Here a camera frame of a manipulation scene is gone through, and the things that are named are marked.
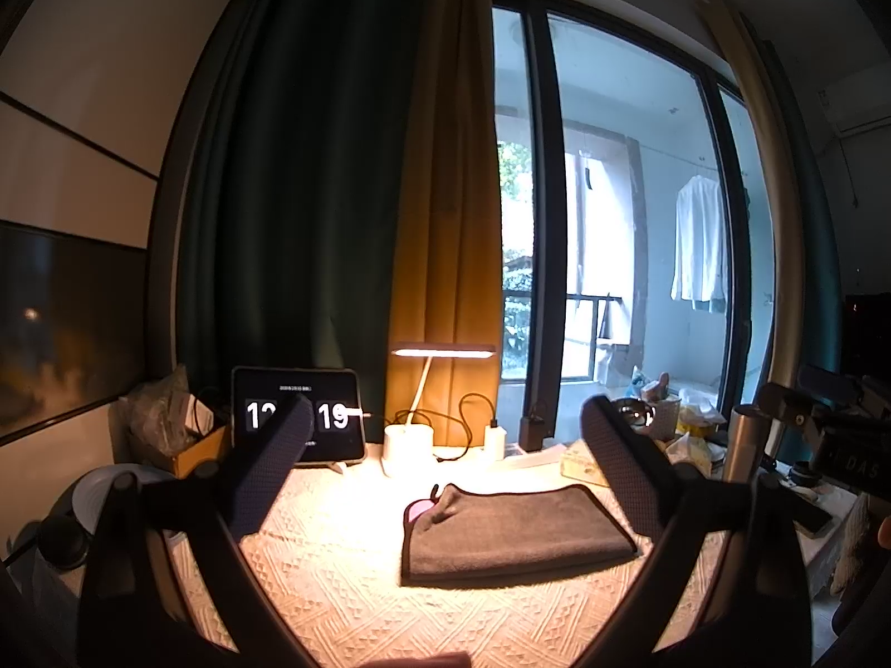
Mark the sunglasses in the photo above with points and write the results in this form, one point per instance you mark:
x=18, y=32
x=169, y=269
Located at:
x=635, y=410

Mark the black round object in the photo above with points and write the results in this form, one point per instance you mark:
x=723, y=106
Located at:
x=64, y=541

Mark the teal curtain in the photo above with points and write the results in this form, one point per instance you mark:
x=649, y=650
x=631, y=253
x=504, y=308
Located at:
x=811, y=209

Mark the white hanging shirt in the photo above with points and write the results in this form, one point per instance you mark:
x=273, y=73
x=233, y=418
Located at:
x=698, y=240

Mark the crumpled plastic bag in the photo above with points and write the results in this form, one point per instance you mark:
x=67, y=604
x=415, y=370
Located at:
x=156, y=410

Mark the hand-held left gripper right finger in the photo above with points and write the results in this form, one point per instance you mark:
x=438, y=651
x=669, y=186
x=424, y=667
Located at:
x=623, y=470

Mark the tissue box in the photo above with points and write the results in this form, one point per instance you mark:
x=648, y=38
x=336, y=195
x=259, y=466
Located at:
x=583, y=466

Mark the beige curtain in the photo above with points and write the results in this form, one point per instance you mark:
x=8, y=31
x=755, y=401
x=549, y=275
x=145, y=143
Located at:
x=762, y=188

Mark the metal tumbler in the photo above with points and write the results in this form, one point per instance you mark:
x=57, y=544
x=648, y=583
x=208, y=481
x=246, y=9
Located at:
x=743, y=442

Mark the white air conditioner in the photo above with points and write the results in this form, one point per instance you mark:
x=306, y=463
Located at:
x=860, y=101

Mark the black power adapter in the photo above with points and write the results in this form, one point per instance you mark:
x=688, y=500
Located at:
x=532, y=431

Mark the dark green curtain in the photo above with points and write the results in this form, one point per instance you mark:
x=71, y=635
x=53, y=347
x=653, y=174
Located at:
x=299, y=174

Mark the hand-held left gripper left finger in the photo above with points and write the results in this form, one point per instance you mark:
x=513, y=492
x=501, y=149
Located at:
x=268, y=470

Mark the brown cardboard box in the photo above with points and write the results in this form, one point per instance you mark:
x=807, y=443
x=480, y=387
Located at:
x=198, y=456

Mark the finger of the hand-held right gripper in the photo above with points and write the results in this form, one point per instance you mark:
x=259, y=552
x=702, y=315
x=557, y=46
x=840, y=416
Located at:
x=783, y=405

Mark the white desk lamp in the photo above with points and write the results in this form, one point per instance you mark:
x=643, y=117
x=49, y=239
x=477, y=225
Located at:
x=407, y=449

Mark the grey towel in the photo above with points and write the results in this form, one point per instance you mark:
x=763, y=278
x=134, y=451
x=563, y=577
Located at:
x=518, y=532

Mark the white charger plug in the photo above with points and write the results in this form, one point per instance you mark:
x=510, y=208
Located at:
x=495, y=440

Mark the tablet with clock display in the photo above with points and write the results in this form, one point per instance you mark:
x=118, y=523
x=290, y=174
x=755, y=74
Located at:
x=334, y=417

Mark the cream knitted tablecloth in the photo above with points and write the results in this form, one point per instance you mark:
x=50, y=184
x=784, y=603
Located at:
x=390, y=598

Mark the dark framed wall picture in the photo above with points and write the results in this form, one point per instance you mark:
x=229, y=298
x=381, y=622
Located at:
x=62, y=320

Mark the mustard yellow curtain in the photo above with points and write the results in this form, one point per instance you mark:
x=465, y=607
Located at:
x=452, y=209

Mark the grey round plate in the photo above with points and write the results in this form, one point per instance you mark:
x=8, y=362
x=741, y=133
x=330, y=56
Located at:
x=94, y=501

